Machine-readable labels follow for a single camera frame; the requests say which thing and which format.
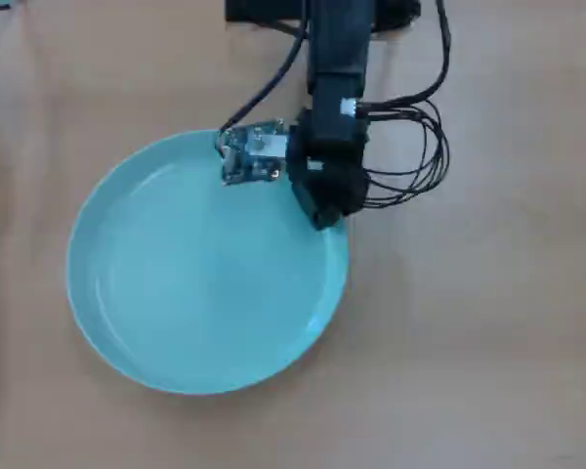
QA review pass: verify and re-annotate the bare camera circuit board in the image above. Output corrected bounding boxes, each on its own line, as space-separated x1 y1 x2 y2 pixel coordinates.
216 118 290 188

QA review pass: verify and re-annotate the light blue round plate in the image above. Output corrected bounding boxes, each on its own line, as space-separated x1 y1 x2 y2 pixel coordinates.
65 128 351 396

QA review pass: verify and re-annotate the thin black wire bundle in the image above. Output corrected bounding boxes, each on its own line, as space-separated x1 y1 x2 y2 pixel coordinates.
356 0 452 208

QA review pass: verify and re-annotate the thick black camera cable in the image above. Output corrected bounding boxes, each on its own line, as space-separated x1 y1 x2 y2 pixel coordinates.
218 19 310 135

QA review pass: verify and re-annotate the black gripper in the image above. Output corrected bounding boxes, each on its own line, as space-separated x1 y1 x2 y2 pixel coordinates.
284 107 372 232

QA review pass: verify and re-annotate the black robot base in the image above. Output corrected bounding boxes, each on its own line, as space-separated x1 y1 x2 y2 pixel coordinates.
224 0 422 32

